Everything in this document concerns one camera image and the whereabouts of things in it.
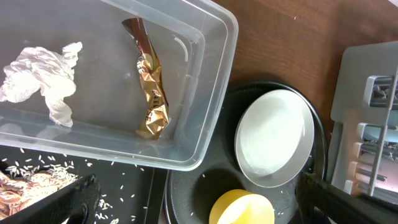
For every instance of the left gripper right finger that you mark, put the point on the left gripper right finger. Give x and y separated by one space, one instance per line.
319 201

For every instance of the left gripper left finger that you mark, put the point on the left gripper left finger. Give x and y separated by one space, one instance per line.
76 203

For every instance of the pink plastic cup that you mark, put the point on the pink plastic cup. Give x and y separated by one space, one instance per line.
387 168

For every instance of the food scraps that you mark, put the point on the food scraps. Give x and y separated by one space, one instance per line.
18 193

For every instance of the blue plastic cup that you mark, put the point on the blue plastic cup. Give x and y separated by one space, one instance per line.
372 133

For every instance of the grey round plate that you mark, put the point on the grey round plate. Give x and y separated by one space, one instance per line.
274 138

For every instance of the yellow bowl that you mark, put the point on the yellow bowl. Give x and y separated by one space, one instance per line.
242 207

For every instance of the gold foil wrapper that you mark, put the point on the gold foil wrapper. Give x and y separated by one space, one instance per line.
150 75

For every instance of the white tissue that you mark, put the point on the white tissue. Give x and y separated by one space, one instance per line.
50 73

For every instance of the grey dishwasher rack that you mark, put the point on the grey dishwasher rack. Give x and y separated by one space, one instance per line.
366 93

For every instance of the black rectangular tray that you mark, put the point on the black rectangular tray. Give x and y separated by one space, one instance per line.
129 193

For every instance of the clear plastic bin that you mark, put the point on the clear plastic bin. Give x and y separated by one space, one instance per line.
195 42

